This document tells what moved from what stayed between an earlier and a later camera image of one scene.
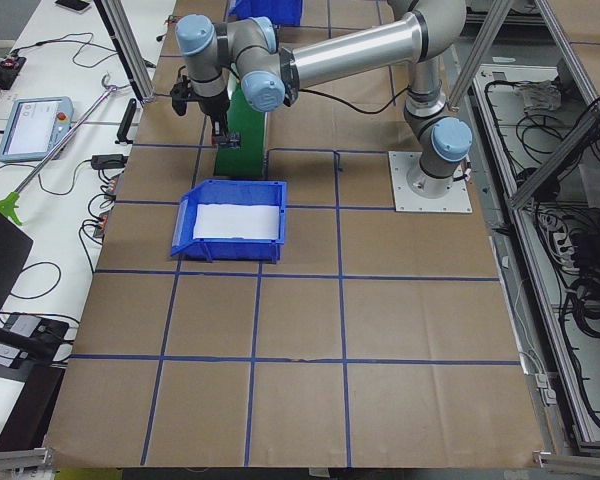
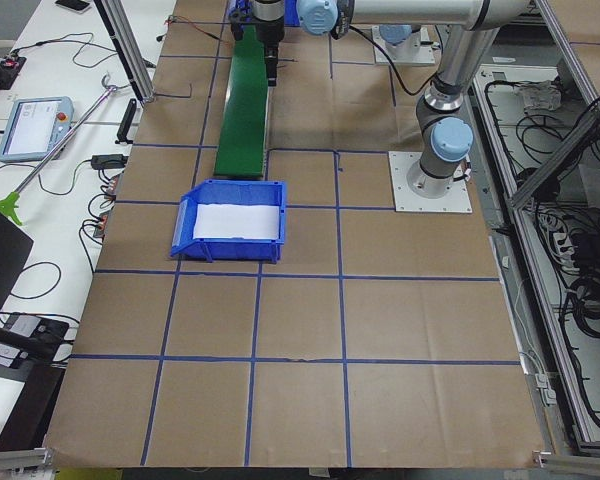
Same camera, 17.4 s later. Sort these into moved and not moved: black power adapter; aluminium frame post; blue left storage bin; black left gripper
Moved: black left gripper
Not moved: black power adapter; aluminium frame post; blue left storage bin
